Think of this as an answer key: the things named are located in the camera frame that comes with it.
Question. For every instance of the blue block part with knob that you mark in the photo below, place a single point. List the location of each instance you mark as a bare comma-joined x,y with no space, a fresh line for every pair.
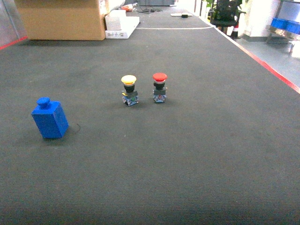
50,118

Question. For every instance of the red mushroom push button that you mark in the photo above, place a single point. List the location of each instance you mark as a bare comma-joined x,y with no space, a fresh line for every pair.
159,90

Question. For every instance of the yellow mushroom push button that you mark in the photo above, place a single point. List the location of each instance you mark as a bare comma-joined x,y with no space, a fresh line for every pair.
129,95

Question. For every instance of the white flat carton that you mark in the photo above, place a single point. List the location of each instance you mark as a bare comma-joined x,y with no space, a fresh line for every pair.
131,24

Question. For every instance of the white small carton on top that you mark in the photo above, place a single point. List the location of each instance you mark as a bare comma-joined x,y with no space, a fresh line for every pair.
115,20

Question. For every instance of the black office chair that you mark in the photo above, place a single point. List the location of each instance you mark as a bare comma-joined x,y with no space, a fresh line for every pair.
225,13

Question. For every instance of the large brown cardboard box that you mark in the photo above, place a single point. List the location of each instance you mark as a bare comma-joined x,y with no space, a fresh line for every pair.
63,19

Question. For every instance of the stainless steel flow rack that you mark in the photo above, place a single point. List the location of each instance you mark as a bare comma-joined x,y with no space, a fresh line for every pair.
286,22

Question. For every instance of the red conveyor side rail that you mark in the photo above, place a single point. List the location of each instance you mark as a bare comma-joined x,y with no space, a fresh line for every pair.
261,62

